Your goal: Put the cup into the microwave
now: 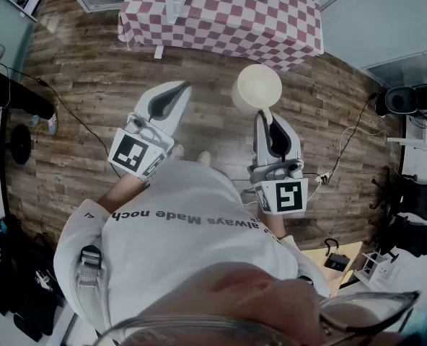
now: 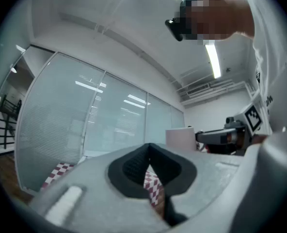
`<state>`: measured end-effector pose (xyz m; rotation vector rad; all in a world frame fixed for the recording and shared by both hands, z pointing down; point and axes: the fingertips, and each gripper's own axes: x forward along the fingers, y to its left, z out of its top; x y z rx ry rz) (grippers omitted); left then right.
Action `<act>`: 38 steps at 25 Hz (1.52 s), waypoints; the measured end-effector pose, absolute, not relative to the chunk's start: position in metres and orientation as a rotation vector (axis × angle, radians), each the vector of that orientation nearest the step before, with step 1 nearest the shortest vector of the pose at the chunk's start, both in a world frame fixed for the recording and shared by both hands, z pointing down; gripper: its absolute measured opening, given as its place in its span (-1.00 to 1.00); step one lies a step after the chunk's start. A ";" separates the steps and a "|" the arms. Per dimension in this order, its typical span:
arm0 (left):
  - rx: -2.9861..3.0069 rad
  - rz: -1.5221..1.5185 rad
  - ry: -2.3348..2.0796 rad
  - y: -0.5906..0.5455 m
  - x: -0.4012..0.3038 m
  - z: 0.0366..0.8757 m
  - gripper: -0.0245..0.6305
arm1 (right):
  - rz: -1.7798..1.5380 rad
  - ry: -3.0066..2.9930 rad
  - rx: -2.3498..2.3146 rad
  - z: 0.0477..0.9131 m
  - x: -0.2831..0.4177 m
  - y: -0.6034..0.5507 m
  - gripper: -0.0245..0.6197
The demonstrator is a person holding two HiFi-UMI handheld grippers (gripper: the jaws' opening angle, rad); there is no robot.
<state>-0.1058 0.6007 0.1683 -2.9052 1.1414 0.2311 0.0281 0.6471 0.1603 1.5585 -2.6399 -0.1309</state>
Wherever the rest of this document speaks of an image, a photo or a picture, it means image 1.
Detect white stool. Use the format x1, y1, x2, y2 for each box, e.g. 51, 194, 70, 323
353, 249, 402, 292

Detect red white checkered tablecloth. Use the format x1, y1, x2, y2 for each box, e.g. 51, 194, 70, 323
118, 0, 325, 73

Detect black office chair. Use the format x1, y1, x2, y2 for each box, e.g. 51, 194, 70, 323
364, 214, 427, 263
370, 173, 427, 223

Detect pile of black bags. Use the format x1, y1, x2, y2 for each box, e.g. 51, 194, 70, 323
0, 214, 67, 342

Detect person's clear-framed glasses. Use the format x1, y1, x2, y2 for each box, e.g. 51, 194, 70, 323
94, 290, 422, 346

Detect person's face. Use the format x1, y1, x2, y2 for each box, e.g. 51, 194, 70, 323
141, 261, 409, 346

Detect person's white printed shirt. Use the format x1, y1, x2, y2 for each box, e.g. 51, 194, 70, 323
53, 156, 332, 338

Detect black small box device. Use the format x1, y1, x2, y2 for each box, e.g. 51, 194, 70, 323
324, 239, 352, 272

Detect black speaker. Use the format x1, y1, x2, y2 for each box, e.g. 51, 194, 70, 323
374, 81, 427, 119

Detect grey strap with buckle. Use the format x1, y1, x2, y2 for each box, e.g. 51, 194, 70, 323
74, 245, 107, 338

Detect black floor cable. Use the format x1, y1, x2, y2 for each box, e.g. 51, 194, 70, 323
7, 66, 123, 178

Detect light wooden board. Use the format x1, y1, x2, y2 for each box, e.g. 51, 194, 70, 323
299, 241, 364, 298

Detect black round stand base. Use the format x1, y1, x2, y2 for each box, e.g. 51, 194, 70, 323
10, 124, 32, 166

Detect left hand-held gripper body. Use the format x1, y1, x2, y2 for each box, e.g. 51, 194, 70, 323
107, 112, 175, 182

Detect white floor cable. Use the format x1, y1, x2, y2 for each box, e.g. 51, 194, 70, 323
335, 125, 388, 179

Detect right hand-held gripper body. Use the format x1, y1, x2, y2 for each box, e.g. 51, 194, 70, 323
248, 156, 309, 216

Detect person's left forearm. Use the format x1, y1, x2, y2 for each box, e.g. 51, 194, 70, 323
97, 173, 151, 216

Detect cream round bowl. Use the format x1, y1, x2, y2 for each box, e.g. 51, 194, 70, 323
231, 64, 283, 122

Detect person's right forearm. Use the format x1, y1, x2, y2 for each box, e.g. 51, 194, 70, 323
262, 213, 287, 241

